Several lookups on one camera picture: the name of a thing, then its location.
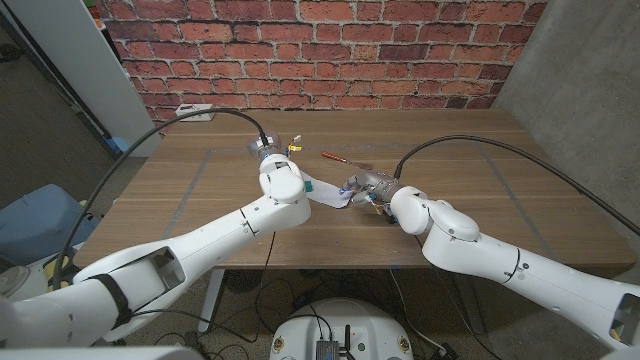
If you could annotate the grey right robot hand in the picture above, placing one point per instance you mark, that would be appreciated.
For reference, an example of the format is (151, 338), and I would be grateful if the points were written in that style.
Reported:
(375, 181)

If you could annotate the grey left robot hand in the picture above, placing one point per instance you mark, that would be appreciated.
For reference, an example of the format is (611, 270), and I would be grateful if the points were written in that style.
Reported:
(265, 146)

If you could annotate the white cloth strip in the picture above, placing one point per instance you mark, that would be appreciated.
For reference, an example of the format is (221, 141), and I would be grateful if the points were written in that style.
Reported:
(330, 194)

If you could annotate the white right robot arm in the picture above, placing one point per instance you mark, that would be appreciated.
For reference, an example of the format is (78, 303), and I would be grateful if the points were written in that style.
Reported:
(500, 260)

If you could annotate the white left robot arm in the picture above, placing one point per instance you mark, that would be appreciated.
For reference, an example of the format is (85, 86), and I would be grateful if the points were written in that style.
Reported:
(200, 250)

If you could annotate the white power strip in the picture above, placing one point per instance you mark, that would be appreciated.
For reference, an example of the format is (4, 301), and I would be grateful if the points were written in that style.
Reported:
(192, 116)

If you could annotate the red brick printed backdrop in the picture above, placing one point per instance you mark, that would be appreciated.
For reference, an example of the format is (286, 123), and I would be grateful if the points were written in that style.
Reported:
(325, 50)

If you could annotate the black round floor object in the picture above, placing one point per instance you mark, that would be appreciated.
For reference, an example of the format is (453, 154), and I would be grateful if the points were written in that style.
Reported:
(242, 281)

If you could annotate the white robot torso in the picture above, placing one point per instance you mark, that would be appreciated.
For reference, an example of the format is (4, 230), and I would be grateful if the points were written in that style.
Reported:
(365, 325)

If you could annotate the grey table leg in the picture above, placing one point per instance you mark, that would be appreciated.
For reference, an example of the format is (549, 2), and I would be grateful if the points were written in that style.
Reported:
(472, 310)

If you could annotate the white table leg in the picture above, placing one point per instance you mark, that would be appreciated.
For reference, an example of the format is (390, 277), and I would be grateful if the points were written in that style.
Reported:
(210, 305)

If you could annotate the grey electronics box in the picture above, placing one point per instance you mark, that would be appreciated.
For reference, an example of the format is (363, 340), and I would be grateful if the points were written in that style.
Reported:
(327, 350)

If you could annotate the white partition panel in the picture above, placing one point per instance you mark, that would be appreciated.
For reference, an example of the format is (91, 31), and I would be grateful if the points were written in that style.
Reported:
(75, 60)

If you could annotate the blue grey bin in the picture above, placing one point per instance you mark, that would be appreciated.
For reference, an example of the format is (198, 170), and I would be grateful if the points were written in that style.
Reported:
(35, 225)

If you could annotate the black and yellow floor object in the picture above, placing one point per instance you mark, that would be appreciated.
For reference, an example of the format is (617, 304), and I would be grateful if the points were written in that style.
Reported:
(50, 265)

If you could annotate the white floor appliance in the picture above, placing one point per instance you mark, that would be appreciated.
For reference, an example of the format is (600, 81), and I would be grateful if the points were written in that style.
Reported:
(15, 282)

